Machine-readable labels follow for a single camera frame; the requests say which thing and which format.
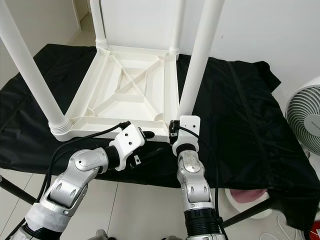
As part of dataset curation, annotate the black fabric table cover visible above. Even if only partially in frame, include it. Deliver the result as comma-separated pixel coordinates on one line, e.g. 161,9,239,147
0,44,314,232

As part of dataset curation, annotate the white pedestal fan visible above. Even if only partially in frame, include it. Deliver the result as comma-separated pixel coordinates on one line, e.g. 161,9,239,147
284,75,320,156

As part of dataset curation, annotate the black metal table leg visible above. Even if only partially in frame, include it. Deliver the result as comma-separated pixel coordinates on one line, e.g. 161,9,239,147
0,174,41,206
221,197,277,230

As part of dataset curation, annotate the white power cable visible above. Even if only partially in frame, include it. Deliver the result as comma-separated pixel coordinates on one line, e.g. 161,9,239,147
271,214,307,240

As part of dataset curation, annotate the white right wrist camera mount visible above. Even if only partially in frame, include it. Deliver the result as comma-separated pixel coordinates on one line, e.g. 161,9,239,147
172,115,202,157

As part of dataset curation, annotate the grey robot left leg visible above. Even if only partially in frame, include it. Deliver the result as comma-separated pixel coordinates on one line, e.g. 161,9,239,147
95,230,117,240

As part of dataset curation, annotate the white plastic table top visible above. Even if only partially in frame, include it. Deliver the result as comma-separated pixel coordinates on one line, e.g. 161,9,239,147
59,44,184,144

